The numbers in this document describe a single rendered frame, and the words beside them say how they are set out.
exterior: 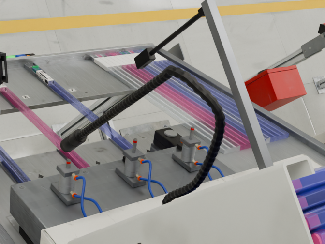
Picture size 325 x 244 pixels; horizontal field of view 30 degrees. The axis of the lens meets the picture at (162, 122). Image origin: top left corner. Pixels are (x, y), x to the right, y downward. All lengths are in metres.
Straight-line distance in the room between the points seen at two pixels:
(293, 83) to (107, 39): 0.93
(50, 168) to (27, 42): 1.32
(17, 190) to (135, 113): 1.57
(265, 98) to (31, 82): 0.73
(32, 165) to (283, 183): 0.73
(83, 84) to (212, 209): 0.98
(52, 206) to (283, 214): 0.52
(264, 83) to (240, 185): 1.40
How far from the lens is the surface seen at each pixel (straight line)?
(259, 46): 2.97
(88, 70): 1.46
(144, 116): 2.43
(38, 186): 0.89
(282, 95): 1.78
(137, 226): 0.50
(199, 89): 0.55
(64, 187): 0.86
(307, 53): 2.20
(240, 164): 1.15
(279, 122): 1.32
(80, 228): 0.78
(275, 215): 0.38
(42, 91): 1.33
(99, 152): 1.11
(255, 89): 1.81
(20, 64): 1.44
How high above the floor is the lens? 1.96
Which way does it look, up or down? 53 degrees down
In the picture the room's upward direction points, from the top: 59 degrees clockwise
